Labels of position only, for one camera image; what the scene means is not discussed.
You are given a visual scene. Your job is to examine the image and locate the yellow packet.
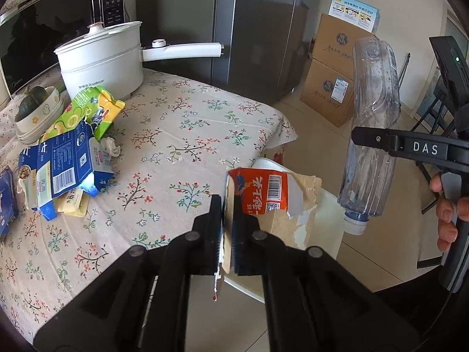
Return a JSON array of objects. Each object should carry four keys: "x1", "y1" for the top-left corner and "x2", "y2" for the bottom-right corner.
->
[{"x1": 55, "y1": 189, "x2": 90, "y2": 216}]

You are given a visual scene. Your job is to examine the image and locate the stacked white bowls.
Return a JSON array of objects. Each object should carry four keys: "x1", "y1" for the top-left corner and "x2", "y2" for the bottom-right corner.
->
[{"x1": 15, "y1": 85, "x2": 63, "y2": 134}]

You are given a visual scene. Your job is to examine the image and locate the glass pot lid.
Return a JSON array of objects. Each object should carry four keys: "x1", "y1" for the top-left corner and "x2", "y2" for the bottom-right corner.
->
[{"x1": 54, "y1": 21, "x2": 143, "y2": 54}]

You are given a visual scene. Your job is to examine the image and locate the white electric pot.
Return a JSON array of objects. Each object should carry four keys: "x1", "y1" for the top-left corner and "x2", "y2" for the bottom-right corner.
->
[{"x1": 54, "y1": 21, "x2": 224, "y2": 100}]

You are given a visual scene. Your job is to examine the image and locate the white trash bin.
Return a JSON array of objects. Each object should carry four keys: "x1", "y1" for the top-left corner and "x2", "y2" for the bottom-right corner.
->
[{"x1": 223, "y1": 158, "x2": 349, "y2": 303}]

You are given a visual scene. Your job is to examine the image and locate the blue and white box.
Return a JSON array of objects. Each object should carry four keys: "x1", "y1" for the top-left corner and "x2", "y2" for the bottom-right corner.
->
[{"x1": 328, "y1": 0, "x2": 382, "y2": 33}]

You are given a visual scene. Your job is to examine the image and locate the black microwave oven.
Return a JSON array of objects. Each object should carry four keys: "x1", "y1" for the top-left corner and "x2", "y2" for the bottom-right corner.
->
[{"x1": 0, "y1": 0, "x2": 127, "y2": 100}]

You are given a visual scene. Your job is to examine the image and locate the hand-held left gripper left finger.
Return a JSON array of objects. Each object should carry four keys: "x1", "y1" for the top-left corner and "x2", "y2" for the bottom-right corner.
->
[{"x1": 33, "y1": 194, "x2": 225, "y2": 352}]

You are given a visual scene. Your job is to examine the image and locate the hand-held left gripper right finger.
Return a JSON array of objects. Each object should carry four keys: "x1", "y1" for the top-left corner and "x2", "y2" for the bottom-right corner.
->
[{"x1": 232, "y1": 196, "x2": 420, "y2": 352}]

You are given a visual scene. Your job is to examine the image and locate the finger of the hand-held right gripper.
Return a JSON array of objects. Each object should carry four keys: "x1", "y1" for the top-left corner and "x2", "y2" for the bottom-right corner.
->
[{"x1": 351, "y1": 126, "x2": 400, "y2": 157}]

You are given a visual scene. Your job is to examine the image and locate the white and blue carton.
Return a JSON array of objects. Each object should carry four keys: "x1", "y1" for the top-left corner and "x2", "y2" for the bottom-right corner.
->
[{"x1": 79, "y1": 137, "x2": 115, "y2": 196}]

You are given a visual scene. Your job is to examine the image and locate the torn orange carton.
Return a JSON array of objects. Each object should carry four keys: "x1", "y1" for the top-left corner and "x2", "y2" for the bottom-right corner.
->
[{"x1": 212, "y1": 167, "x2": 323, "y2": 301}]

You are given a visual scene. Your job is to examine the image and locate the cardboard box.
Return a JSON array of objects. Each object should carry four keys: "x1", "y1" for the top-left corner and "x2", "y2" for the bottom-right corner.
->
[
  {"x1": 310, "y1": 14, "x2": 380, "y2": 81},
  {"x1": 300, "y1": 59, "x2": 358, "y2": 128}
]

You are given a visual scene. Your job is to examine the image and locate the crumpled white tissue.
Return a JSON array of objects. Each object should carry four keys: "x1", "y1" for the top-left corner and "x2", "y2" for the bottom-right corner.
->
[{"x1": 101, "y1": 136, "x2": 121, "y2": 158}]

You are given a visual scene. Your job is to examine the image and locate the green squash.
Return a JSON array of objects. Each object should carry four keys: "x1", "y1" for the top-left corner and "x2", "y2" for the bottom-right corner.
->
[{"x1": 19, "y1": 86, "x2": 48, "y2": 120}]

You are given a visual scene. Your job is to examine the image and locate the clear plastic bottle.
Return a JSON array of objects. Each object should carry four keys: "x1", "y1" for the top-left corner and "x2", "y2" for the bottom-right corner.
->
[{"x1": 337, "y1": 37, "x2": 401, "y2": 236}]

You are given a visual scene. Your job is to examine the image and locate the dark blue packet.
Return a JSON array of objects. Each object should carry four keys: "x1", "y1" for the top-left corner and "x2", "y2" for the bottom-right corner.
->
[{"x1": 0, "y1": 167, "x2": 21, "y2": 243}]

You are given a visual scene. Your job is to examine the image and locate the black folding stand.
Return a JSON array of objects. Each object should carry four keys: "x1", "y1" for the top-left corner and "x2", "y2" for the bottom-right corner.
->
[{"x1": 397, "y1": 53, "x2": 458, "y2": 136}]

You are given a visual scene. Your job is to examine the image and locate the grey refrigerator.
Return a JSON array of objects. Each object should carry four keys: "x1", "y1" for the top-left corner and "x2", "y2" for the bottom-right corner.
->
[{"x1": 135, "y1": 0, "x2": 325, "y2": 105}]

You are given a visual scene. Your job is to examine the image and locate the green snack packet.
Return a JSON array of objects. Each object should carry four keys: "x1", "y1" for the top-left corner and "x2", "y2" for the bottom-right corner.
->
[{"x1": 40, "y1": 86, "x2": 126, "y2": 143}]

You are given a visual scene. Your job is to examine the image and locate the flattened blue carton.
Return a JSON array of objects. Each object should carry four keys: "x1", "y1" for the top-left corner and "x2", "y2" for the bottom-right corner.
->
[{"x1": 18, "y1": 121, "x2": 99, "y2": 221}]

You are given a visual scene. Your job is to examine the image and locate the person's right hand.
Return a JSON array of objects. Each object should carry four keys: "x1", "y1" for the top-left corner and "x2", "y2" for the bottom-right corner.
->
[{"x1": 429, "y1": 174, "x2": 469, "y2": 254}]

